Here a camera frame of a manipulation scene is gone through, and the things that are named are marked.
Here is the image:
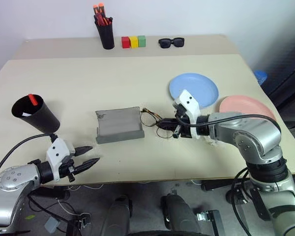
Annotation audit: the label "red handled tool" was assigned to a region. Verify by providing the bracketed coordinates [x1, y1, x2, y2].
[94, 14, 113, 27]

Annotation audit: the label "blue ribbed bottle cap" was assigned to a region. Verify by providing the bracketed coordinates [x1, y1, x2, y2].
[253, 70, 268, 86]

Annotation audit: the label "black torso cable bundle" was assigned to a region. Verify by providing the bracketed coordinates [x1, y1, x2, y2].
[231, 167, 253, 236]

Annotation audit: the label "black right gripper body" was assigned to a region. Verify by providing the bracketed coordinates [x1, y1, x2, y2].
[172, 104, 193, 139]

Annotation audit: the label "grey glasses case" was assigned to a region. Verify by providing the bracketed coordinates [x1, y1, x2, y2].
[95, 106, 145, 145]

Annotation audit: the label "thin-framed eyeglasses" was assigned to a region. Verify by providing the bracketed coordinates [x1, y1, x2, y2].
[140, 107, 176, 139]

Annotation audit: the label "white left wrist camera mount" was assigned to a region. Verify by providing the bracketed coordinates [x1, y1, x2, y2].
[46, 137, 76, 182]

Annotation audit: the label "black sunglasses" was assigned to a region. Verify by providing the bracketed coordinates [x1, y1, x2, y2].
[158, 37, 186, 49]

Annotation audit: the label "black textured chair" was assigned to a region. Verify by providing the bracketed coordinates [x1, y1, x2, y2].
[260, 34, 295, 109]

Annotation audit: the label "dark rounded robot leg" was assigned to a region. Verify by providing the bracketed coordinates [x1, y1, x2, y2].
[106, 195, 134, 236]
[160, 193, 203, 236]

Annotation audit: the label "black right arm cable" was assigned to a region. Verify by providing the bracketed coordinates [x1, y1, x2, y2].
[175, 113, 282, 131]

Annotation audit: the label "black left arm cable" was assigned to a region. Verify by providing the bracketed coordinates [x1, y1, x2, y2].
[0, 133, 59, 195]

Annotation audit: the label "small grey floor box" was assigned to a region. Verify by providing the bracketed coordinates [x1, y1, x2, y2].
[44, 217, 61, 233]

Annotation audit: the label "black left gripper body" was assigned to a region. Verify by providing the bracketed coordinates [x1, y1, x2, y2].
[58, 148, 77, 183]

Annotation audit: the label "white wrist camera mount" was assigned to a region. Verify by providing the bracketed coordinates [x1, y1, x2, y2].
[46, 137, 76, 182]
[172, 89, 202, 140]

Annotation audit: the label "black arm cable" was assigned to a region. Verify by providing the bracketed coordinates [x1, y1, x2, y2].
[0, 133, 59, 195]
[175, 113, 282, 131]

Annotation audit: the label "pink plate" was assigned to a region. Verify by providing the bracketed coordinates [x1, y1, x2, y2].
[219, 95, 277, 122]

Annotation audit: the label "black table frame bar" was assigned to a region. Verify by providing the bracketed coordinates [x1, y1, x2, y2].
[201, 178, 237, 193]

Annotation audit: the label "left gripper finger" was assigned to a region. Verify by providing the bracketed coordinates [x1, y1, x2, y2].
[73, 157, 101, 176]
[75, 146, 94, 157]

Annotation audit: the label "tall black tool holder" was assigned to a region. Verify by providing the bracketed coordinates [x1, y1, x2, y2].
[94, 16, 116, 50]

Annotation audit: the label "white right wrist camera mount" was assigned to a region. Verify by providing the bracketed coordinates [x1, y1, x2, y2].
[172, 89, 202, 140]

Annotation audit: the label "blue plate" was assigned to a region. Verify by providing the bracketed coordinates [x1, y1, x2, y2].
[169, 72, 220, 109]

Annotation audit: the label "black plastic cup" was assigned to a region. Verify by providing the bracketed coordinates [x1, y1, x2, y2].
[11, 94, 61, 135]

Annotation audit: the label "black metal caster bracket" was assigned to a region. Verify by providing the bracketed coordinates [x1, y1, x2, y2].
[196, 209, 226, 236]

